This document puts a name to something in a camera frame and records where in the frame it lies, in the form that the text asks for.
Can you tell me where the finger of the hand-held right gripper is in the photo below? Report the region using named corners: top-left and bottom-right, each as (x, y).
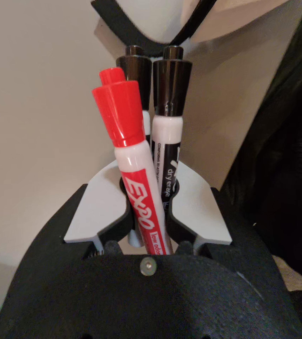
top-left (115, 0), bottom-right (202, 44)

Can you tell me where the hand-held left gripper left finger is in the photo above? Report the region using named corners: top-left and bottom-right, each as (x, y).
top-left (63, 160), bottom-right (135, 249)

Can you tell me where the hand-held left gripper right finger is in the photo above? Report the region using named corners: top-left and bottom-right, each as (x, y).
top-left (167, 159), bottom-right (233, 255)

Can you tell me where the black hook-and-loop strap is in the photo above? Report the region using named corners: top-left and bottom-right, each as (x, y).
top-left (91, 0), bottom-right (218, 57)

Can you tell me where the black dry erase marker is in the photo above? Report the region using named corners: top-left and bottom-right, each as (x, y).
top-left (151, 46), bottom-right (193, 220)
top-left (116, 45), bottom-right (152, 247)

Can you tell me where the red dry erase marker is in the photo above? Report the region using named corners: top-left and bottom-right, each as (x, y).
top-left (91, 67), bottom-right (174, 255)

